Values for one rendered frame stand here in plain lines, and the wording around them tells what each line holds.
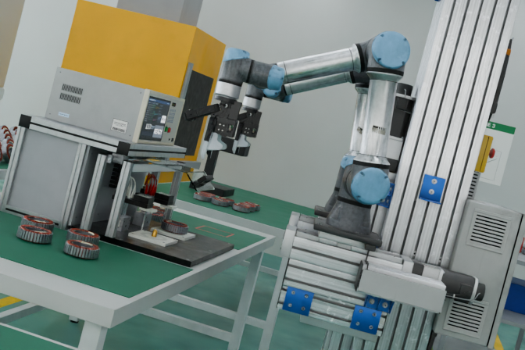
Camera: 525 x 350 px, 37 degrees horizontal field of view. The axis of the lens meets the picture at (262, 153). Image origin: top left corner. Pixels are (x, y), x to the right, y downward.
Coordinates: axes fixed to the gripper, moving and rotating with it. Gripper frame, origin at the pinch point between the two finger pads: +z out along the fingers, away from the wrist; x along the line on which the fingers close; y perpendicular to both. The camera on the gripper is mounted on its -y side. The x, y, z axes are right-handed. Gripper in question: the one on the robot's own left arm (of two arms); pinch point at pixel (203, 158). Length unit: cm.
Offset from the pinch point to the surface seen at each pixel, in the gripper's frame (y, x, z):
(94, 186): -41, 38, 22
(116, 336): -46, 174, 115
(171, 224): -16, 73, 34
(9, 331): -19, -84, 40
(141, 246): -18, 35, 38
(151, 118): -31, 56, -6
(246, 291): 17, 164, 71
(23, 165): -69, 41, 22
